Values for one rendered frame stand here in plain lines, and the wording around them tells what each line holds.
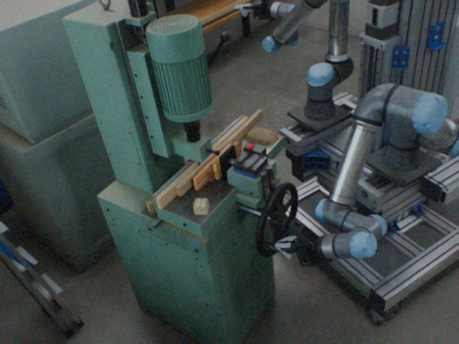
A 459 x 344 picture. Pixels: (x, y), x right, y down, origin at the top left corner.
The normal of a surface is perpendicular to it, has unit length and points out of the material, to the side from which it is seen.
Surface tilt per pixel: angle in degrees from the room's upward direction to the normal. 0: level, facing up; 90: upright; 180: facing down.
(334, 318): 0
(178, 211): 0
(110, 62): 90
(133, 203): 0
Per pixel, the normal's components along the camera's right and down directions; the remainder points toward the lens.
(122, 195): -0.11, -0.78
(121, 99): -0.55, 0.56
